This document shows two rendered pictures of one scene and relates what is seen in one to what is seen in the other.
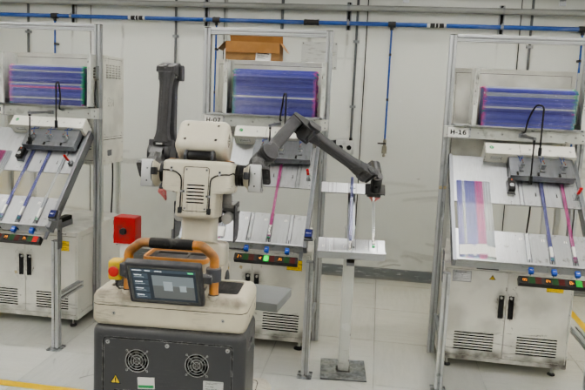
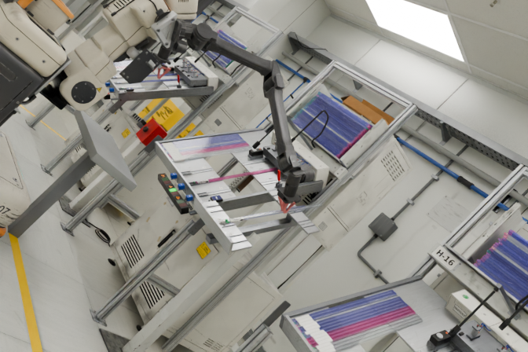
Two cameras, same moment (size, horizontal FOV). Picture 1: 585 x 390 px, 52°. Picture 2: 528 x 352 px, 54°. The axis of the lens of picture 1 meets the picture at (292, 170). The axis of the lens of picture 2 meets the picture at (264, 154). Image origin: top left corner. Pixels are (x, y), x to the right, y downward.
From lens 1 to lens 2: 215 cm
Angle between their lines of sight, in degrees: 41
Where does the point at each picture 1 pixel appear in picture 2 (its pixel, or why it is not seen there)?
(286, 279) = (188, 258)
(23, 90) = not seen: hidden behind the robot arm
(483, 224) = (357, 329)
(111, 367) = not seen: outside the picture
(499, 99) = (516, 251)
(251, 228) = (196, 172)
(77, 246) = (130, 139)
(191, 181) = not seen: outside the picture
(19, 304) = (77, 153)
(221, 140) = not seen: outside the picture
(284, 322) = (152, 292)
